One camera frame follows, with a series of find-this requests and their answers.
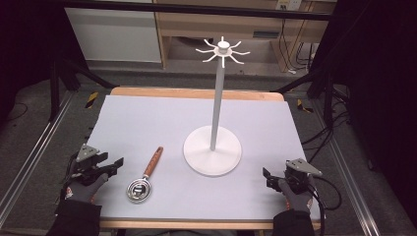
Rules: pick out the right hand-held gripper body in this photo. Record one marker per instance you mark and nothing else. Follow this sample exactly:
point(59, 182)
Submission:
point(299, 175)

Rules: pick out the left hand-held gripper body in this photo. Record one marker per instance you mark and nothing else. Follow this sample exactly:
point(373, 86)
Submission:
point(87, 160)

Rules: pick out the white hook stand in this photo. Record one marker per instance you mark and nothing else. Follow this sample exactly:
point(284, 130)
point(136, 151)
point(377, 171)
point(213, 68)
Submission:
point(213, 157)

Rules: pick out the person's right hand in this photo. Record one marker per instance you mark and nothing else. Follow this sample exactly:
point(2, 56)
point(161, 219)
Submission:
point(297, 200)

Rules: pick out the person's left hand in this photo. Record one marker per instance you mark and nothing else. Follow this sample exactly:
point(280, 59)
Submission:
point(84, 190)

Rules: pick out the pale grey table mat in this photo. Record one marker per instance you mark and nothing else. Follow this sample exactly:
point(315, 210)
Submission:
point(147, 124)

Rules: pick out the yellow black floor tape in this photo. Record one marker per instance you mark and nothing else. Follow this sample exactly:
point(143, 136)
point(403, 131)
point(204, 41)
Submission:
point(304, 106)
point(91, 99)

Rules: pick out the white cabinet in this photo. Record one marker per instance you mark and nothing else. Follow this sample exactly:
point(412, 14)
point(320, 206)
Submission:
point(111, 36)

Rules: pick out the black curtain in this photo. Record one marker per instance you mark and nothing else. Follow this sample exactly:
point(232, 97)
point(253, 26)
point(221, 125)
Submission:
point(26, 49)
point(380, 82)

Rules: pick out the wooden desk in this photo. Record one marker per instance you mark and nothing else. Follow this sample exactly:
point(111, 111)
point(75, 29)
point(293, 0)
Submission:
point(216, 26)

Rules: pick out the metal floor rail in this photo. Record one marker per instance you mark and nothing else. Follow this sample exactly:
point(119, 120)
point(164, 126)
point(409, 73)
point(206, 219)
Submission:
point(32, 157)
point(350, 183)

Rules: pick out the black frame stand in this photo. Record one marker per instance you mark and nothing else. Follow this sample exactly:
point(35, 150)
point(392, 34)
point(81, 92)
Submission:
point(319, 85)
point(62, 78)

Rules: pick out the white wall socket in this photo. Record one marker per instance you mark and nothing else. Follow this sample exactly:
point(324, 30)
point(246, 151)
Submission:
point(287, 4)

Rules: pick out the black horizontal frame bar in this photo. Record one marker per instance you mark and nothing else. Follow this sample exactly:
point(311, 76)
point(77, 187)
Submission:
point(196, 10)

